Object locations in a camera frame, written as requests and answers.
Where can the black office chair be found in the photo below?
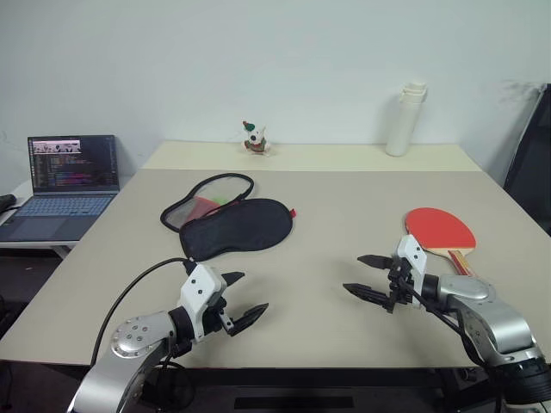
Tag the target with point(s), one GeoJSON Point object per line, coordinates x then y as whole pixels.
{"type": "Point", "coordinates": [534, 172]}

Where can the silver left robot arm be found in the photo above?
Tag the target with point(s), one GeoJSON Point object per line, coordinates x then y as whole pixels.
{"type": "Point", "coordinates": [129, 340]}

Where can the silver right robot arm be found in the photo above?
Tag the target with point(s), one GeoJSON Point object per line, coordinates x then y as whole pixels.
{"type": "Point", "coordinates": [495, 318]}

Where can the grey open laptop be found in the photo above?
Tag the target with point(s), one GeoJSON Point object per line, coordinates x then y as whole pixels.
{"type": "Point", "coordinates": [64, 206]}

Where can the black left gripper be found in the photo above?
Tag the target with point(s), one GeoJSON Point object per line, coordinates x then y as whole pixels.
{"type": "Point", "coordinates": [214, 320]}

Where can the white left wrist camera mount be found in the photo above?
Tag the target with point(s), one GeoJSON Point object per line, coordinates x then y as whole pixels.
{"type": "Point", "coordinates": [200, 286]}

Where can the small mouse toy figurine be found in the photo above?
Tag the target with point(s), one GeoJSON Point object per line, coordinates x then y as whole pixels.
{"type": "Point", "coordinates": [256, 139]}

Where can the red table tennis paddle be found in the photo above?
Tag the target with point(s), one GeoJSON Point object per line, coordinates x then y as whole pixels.
{"type": "Point", "coordinates": [439, 230]}

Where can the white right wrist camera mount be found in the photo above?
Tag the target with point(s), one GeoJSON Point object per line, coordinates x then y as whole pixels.
{"type": "Point", "coordinates": [411, 251]}

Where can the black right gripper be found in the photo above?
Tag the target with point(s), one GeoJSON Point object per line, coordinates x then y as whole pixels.
{"type": "Point", "coordinates": [398, 286]}

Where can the white plastic bottle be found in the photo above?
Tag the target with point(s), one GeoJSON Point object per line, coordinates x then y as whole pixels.
{"type": "Point", "coordinates": [402, 125]}

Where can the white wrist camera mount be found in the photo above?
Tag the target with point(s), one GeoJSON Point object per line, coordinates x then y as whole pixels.
{"type": "Point", "coordinates": [200, 286]}
{"type": "Point", "coordinates": [411, 251]}

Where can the black device beside laptop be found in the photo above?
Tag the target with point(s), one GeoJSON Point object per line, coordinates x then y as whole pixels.
{"type": "Point", "coordinates": [6, 203]}

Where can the black mesh paddle case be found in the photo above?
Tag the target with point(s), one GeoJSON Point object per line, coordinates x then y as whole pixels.
{"type": "Point", "coordinates": [241, 228]}

